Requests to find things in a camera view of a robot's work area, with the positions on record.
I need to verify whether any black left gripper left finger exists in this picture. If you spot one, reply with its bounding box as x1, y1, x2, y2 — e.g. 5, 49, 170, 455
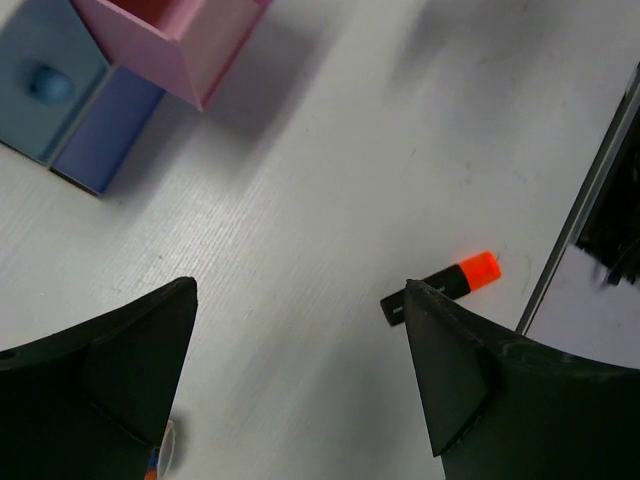
1, 277, 198, 479

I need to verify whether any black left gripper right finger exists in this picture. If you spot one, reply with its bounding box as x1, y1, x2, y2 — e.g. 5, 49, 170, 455
405, 280, 639, 479

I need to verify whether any orange highlighter marker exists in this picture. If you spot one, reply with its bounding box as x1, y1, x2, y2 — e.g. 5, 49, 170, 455
380, 251, 502, 327

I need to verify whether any light blue small drawer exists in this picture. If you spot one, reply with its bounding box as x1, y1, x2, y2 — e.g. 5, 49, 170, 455
1, 1, 109, 164

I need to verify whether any pink small drawer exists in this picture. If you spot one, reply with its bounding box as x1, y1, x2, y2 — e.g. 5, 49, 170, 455
73, 0, 271, 111

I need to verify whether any pink tube of erasers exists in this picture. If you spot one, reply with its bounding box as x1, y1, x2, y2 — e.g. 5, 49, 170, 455
144, 420, 177, 480

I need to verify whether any blue wide bottom drawer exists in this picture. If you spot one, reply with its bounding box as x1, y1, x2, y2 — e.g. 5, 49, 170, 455
50, 67, 165, 196

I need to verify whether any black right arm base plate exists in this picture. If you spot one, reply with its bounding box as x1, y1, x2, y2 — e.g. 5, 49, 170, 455
516, 70, 639, 334

